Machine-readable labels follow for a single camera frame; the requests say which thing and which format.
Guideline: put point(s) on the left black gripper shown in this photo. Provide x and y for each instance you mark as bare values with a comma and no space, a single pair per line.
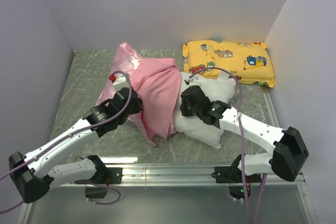
138,106

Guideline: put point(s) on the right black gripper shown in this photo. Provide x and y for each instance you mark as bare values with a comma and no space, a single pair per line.
184,108

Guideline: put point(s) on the pink pillowcase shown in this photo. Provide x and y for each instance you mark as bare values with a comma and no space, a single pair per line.
157,82

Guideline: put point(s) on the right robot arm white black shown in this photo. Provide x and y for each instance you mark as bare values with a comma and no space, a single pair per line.
285,150

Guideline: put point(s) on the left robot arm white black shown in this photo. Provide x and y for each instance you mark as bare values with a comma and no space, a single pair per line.
39,171

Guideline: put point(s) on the yellow cartoon car pillow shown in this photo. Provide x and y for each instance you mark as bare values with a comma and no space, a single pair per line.
250,63

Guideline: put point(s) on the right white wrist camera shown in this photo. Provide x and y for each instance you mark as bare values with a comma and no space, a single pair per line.
194,81

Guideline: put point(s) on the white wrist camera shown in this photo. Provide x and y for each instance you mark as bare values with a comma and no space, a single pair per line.
194,81
119,82

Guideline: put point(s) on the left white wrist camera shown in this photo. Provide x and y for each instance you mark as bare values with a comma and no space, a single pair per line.
119,82

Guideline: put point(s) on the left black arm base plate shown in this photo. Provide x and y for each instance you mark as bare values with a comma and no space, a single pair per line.
99,185

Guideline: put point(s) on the aluminium rail frame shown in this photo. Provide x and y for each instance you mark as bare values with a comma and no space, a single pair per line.
199,174

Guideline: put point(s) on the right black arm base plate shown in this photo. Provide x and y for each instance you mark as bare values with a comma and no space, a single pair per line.
232,176

